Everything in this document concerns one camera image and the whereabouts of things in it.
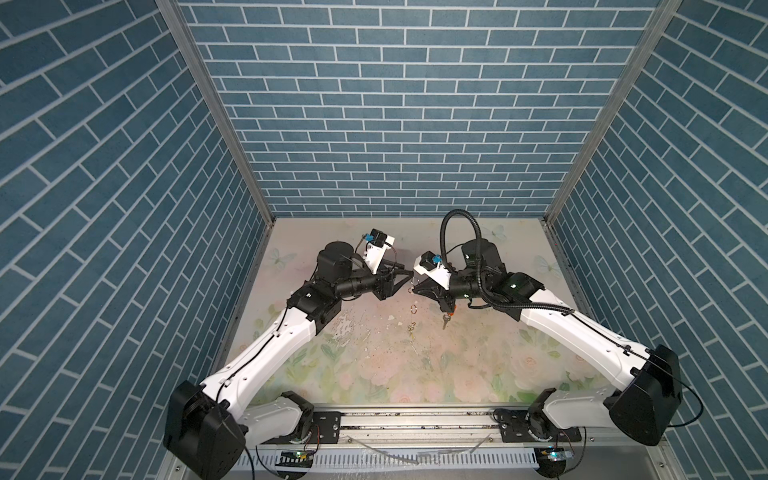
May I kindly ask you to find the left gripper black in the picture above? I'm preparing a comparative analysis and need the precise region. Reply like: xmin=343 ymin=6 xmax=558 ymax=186
xmin=333 ymin=259 xmax=413 ymax=303

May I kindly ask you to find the left green circuit board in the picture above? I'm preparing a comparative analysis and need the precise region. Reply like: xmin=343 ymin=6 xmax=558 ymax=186
xmin=275 ymin=451 xmax=315 ymax=470

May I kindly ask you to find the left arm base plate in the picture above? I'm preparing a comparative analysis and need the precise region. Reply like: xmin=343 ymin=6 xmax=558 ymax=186
xmin=265 ymin=411 xmax=342 ymax=445

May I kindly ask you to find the right green circuit board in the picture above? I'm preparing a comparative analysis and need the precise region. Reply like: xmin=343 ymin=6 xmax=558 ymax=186
xmin=534 ymin=447 xmax=572 ymax=466

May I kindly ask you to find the right corner aluminium post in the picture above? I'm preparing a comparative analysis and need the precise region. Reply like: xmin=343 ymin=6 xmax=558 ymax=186
xmin=542 ymin=0 xmax=681 ymax=229

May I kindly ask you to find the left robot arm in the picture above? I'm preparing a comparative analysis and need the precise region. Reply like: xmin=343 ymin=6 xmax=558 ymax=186
xmin=163 ymin=230 xmax=413 ymax=479

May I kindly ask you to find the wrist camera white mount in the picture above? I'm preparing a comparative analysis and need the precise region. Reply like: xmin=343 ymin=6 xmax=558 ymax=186
xmin=362 ymin=229 xmax=395 ymax=274
xmin=413 ymin=251 xmax=451 ymax=290

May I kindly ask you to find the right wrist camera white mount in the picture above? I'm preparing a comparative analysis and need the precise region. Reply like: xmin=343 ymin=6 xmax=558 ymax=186
xmin=413 ymin=251 xmax=451 ymax=290

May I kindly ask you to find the key with red tag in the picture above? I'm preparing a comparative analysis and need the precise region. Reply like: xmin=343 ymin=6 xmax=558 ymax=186
xmin=442 ymin=311 xmax=455 ymax=330

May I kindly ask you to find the aluminium front rail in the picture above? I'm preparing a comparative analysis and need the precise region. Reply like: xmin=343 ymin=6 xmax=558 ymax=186
xmin=157 ymin=404 xmax=685 ymax=480

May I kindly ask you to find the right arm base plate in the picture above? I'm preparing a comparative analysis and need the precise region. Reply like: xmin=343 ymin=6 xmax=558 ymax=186
xmin=491 ymin=408 xmax=582 ymax=444

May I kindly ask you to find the black corrugated cable conduit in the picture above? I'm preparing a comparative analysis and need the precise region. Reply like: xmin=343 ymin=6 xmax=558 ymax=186
xmin=439 ymin=208 xmax=575 ymax=317

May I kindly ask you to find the left corner aluminium post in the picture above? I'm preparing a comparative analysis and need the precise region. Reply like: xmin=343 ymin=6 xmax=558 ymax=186
xmin=156 ymin=0 xmax=275 ymax=229

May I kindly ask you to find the white slotted cable duct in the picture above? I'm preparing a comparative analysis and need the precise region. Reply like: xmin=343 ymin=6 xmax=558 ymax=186
xmin=232 ymin=447 xmax=539 ymax=473

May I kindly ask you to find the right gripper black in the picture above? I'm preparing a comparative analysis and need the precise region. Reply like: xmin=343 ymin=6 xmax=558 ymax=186
xmin=410 ymin=272 xmax=489 ymax=312

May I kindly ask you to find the green circuit board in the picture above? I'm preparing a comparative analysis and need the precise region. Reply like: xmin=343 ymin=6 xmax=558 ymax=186
xmin=275 ymin=451 xmax=315 ymax=470
xmin=534 ymin=447 xmax=572 ymax=466

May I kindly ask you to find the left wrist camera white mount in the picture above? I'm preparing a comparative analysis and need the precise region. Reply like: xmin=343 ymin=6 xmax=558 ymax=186
xmin=362 ymin=229 xmax=395 ymax=274

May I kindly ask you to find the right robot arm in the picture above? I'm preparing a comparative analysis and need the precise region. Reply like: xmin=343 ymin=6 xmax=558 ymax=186
xmin=413 ymin=238 xmax=687 ymax=446

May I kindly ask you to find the corner aluminium post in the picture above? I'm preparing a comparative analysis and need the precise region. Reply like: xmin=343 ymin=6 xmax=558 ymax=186
xmin=542 ymin=0 xmax=681 ymax=229
xmin=156 ymin=0 xmax=275 ymax=229

